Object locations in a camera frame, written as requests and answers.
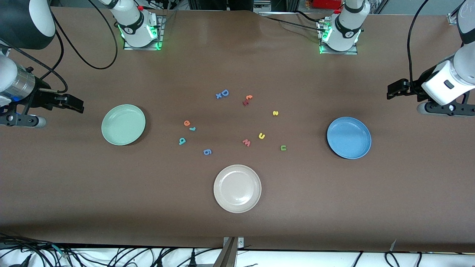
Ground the thin black cable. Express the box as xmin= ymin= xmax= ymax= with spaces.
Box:
xmin=260 ymin=10 xmax=327 ymax=34

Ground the beige plate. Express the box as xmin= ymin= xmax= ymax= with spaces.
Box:
xmin=213 ymin=164 xmax=262 ymax=214

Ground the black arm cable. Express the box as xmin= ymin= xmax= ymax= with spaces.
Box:
xmin=0 ymin=0 xmax=118 ymax=94
xmin=407 ymin=0 xmax=431 ymax=82

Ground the red box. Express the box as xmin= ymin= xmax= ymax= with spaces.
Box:
xmin=313 ymin=0 xmax=343 ymax=10

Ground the aluminium frame profile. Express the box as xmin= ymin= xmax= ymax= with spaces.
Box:
xmin=447 ymin=7 xmax=463 ymax=26

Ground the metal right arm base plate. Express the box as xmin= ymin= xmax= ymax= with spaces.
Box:
xmin=123 ymin=15 xmax=164 ymax=50

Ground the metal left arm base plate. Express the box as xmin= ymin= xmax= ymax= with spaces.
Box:
xmin=318 ymin=19 xmax=359 ymax=55

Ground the blue plate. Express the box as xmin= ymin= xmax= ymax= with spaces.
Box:
xmin=327 ymin=117 xmax=372 ymax=160

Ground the light green plate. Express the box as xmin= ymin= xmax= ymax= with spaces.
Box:
xmin=101 ymin=104 xmax=147 ymax=146

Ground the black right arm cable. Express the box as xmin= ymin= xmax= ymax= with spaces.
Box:
xmin=0 ymin=0 xmax=118 ymax=94

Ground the metal table edge bracket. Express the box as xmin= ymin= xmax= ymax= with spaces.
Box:
xmin=213 ymin=237 xmax=245 ymax=267

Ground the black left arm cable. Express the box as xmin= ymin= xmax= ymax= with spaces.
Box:
xmin=407 ymin=0 xmax=431 ymax=82

